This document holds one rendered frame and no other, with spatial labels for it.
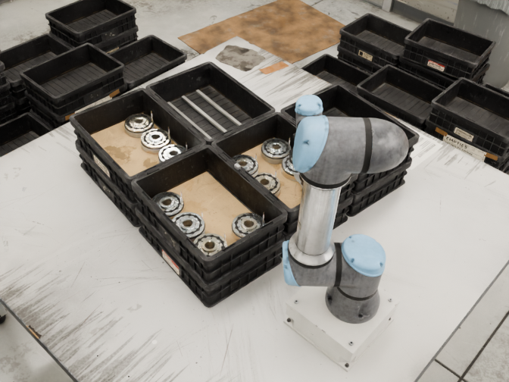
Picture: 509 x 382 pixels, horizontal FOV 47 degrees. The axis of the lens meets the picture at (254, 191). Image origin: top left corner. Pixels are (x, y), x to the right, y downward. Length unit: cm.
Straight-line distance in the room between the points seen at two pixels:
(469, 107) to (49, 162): 196
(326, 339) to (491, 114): 175
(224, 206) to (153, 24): 282
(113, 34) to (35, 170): 133
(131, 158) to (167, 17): 266
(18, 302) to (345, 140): 112
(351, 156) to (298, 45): 314
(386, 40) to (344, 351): 243
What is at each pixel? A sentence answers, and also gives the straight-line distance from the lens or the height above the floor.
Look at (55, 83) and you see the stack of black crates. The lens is 309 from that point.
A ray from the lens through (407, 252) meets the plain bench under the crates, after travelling 200.
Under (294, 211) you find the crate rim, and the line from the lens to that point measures 173.
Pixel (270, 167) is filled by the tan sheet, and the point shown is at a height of 83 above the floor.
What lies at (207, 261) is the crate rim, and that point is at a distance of 159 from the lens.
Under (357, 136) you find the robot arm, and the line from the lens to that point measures 120.
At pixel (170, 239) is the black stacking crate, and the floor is 85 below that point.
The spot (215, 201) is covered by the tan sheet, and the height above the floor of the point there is 83.
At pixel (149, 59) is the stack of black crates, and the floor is 38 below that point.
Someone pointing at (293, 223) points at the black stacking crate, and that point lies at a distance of 179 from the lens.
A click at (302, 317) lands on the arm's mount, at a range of 167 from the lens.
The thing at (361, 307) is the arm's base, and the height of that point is 85.
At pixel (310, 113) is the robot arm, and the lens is 165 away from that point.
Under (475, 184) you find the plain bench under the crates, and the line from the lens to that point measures 232.
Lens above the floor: 217
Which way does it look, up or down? 44 degrees down
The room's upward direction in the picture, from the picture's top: 3 degrees clockwise
